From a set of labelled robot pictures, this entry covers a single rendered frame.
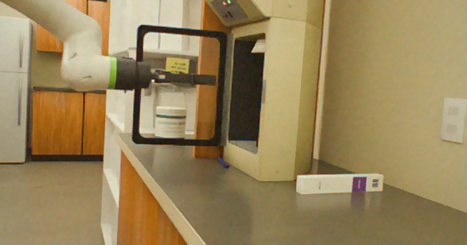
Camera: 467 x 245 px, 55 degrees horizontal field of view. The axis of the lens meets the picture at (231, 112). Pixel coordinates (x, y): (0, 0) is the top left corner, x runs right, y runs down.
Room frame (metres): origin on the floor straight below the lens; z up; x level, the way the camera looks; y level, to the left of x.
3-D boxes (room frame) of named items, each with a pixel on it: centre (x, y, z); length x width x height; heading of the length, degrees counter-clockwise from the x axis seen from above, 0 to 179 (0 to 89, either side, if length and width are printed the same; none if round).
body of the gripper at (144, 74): (1.28, 0.24, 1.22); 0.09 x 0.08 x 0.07; 112
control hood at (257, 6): (1.39, 0.02, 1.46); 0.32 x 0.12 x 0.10; 21
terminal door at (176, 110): (1.51, 0.18, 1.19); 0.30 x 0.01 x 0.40; 104
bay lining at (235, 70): (1.45, -0.15, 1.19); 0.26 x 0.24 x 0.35; 21
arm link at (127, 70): (1.26, 0.31, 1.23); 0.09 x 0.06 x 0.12; 22
